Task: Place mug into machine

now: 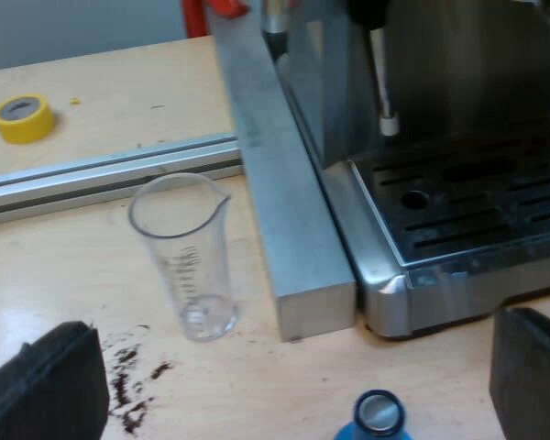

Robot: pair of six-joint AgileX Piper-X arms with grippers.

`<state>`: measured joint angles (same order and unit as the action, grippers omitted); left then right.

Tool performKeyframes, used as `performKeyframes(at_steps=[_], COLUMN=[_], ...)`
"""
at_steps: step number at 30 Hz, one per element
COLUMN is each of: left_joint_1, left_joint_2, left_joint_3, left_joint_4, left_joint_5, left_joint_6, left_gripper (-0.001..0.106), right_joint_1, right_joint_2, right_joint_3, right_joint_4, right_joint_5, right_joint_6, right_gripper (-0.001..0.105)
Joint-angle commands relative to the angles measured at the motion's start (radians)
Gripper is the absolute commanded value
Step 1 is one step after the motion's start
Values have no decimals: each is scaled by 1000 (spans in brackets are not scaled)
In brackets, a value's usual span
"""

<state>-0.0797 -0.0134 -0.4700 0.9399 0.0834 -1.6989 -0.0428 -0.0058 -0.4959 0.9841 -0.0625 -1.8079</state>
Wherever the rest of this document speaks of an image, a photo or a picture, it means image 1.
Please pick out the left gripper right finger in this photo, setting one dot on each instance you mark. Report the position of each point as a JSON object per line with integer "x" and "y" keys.
{"x": 531, "y": 366}

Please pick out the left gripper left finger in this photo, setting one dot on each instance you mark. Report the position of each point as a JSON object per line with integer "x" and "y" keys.
{"x": 50, "y": 385}

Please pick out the steel espresso machine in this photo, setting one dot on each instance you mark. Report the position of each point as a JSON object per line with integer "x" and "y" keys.
{"x": 440, "y": 183}

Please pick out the blue tamper with steel top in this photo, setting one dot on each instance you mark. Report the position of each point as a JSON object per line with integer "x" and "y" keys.
{"x": 377, "y": 417}

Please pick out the clear measuring glass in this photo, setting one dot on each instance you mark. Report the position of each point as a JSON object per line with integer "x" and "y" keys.
{"x": 188, "y": 256}

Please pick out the roll of yellow tape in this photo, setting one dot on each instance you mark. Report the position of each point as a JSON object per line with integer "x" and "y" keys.
{"x": 24, "y": 118}

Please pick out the metal block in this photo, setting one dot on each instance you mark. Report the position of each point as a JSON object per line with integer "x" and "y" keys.
{"x": 279, "y": 183}

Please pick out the aluminium rail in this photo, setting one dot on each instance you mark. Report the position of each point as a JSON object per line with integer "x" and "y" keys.
{"x": 105, "y": 176}

